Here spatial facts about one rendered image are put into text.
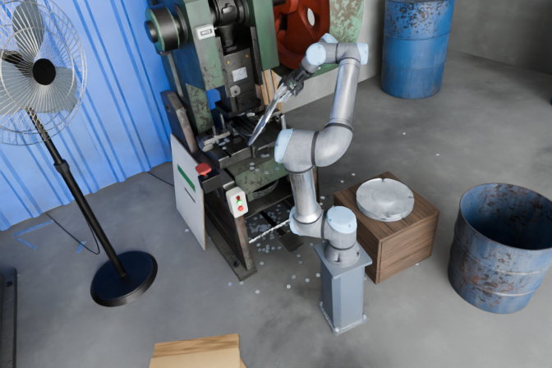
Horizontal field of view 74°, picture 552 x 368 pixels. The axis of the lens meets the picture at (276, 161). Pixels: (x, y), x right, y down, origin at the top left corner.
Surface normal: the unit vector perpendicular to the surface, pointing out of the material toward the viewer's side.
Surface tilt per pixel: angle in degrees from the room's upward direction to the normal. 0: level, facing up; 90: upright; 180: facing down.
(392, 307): 0
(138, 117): 90
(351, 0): 88
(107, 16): 90
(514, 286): 92
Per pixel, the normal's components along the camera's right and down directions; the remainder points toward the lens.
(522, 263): -0.16, 0.62
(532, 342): -0.11, -0.80
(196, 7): 0.54, 0.44
